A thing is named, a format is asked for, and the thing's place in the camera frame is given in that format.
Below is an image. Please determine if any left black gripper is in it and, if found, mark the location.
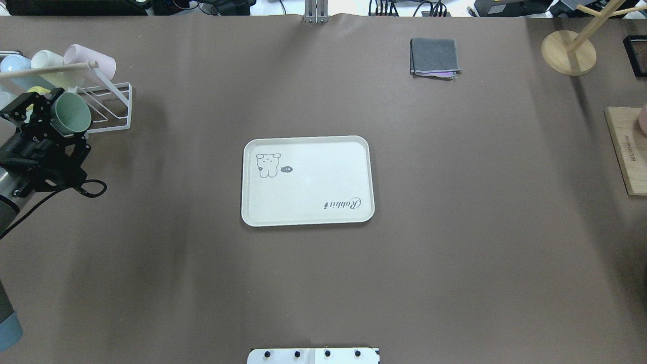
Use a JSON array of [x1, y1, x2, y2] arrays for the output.
[[1, 89, 91, 198]]

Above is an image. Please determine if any green cup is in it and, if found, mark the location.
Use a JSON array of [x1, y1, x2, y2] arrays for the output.
[[51, 92, 91, 137]]

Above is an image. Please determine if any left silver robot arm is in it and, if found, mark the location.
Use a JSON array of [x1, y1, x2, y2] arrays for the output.
[[2, 88, 95, 253]]

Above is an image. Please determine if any yellow cup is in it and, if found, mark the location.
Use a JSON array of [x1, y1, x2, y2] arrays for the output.
[[26, 86, 52, 111]]

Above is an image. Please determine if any cream cup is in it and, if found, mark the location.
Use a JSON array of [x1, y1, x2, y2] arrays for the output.
[[30, 50, 86, 92]]

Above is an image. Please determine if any grey cup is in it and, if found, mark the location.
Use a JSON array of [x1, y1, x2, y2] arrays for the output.
[[0, 90, 16, 110]]

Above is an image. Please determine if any pink cup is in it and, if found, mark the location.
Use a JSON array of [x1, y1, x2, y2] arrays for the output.
[[63, 44, 117, 81]]

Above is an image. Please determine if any blue cup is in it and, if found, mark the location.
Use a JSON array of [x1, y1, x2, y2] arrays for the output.
[[1, 55, 54, 90]]

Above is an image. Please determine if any cream rabbit tray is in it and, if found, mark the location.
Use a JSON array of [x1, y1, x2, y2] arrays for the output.
[[241, 135, 375, 228]]

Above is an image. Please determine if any grey folded cloth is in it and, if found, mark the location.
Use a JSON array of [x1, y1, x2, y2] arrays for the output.
[[409, 37, 463, 79]]

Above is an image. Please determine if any wooden mug tree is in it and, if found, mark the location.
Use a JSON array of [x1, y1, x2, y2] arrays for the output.
[[540, 1, 646, 76]]

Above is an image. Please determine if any wooden cutting board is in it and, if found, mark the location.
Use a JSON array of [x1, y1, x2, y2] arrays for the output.
[[605, 107, 646, 196]]

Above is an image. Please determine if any white wire cup rack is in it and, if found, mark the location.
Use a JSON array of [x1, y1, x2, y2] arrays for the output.
[[2, 44, 132, 133]]

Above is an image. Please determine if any aluminium frame post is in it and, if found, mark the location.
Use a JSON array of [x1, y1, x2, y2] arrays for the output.
[[303, 0, 330, 24]]

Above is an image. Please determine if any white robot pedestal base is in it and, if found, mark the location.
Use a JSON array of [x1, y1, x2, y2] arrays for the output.
[[247, 346, 381, 363]]

